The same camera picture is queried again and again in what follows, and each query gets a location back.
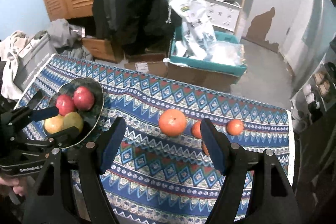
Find wooden drawer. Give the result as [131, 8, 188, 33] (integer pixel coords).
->
[81, 36, 124, 63]

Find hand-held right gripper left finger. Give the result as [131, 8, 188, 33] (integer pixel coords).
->
[24, 116, 127, 224]

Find yellow-green apple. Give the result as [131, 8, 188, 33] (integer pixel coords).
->
[63, 112, 84, 133]

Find dark glass bowl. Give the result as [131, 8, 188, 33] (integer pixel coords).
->
[43, 77, 105, 149]

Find red apple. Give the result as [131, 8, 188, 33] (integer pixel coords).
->
[73, 86, 95, 111]
[56, 94, 77, 116]

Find person's left hand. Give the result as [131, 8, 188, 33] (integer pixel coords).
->
[0, 176, 28, 197]

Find cardboard box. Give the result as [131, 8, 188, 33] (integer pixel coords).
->
[125, 60, 242, 92]

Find blue patterned tablecloth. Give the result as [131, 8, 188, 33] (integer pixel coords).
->
[14, 53, 294, 224]

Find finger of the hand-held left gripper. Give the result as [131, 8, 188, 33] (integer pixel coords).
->
[8, 126, 80, 149]
[0, 106, 61, 133]

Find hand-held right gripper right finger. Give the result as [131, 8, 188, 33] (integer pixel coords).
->
[200, 118, 300, 224]

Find black coat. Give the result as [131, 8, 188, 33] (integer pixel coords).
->
[113, 0, 196, 56]

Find white shoe rack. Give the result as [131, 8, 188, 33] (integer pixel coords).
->
[290, 61, 336, 130]

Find white door with peeled paint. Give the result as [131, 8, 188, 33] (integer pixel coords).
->
[241, 0, 315, 54]

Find teal plastic crate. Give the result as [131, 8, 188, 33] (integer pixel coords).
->
[168, 27, 248, 77]

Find clear plastic bags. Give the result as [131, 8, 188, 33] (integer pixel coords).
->
[207, 40, 246, 66]

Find yellow-orange mango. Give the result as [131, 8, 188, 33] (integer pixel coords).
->
[43, 115, 66, 135]

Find black phone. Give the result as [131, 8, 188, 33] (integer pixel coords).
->
[25, 89, 46, 110]

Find small tangerine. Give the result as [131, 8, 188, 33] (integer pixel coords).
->
[191, 120, 204, 139]
[226, 119, 244, 136]

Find grey crumpled garment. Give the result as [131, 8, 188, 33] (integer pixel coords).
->
[47, 19, 92, 59]

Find white printed storage box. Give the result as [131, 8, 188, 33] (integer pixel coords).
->
[205, 0, 242, 32]

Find grey printed box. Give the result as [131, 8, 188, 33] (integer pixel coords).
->
[14, 34, 57, 90]

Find white printed rice bag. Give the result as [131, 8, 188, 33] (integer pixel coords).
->
[162, 0, 217, 59]

